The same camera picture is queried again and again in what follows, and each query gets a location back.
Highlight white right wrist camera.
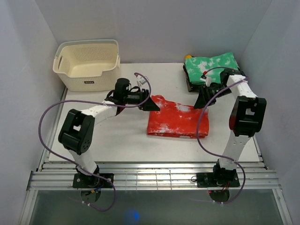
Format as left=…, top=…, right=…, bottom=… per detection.
left=201, top=71, right=211, bottom=87

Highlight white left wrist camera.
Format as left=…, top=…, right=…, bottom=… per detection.
left=136, top=75, right=149, bottom=90

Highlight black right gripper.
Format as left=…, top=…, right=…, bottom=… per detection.
left=193, top=84, right=232, bottom=109

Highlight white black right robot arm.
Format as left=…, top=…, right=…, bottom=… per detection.
left=194, top=67, right=267, bottom=188

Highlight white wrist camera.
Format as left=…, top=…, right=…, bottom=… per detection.
left=201, top=71, right=211, bottom=87
left=136, top=75, right=149, bottom=90

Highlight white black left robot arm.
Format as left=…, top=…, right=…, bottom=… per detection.
left=58, top=78, right=160, bottom=188

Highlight aluminium table frame rails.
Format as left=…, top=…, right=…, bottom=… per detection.
left=20, top=86, right=293, bottom=225

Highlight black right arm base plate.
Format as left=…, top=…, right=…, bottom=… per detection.
left=196, top=172, right=240, bottom=188

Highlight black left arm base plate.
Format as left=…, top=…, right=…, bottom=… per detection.
left=72, top=172, right=115, bottom=188

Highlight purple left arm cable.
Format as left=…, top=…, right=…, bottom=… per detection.
left=38, top=72, right=151, bottom=212

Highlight green white tie-dye trousers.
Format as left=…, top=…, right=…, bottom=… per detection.
left=184, top=52, right=239, bottom=84

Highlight cream perforated plastic basket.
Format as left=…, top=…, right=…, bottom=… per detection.
left=52, top=39, right=121, bottom=92

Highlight red white tie-dye trousers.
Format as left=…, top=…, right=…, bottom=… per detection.
left=147, top=95, right=210, bottom=139

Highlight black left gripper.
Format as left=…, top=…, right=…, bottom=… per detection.
left=123, top=89, right=159, bottom=112

